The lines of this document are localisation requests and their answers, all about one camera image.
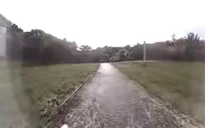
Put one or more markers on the row of dark trees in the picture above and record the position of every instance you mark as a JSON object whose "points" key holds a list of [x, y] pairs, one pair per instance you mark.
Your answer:
{"points": [[56, 50]]}

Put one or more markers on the pale pole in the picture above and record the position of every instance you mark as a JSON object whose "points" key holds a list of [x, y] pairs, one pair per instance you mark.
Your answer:
{"points": [[144, 51]]}

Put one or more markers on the wet grey gravel path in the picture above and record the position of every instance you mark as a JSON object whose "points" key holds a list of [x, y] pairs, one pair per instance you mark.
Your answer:
{"points": [[111, 100]]}

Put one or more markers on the grass field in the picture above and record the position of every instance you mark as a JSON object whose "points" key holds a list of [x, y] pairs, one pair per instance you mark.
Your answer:
{"points": [[170, 78], [50, 78]]}

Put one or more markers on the robot's own part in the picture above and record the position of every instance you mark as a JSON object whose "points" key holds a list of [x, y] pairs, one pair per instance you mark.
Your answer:
{"points": [[64, 126]]}

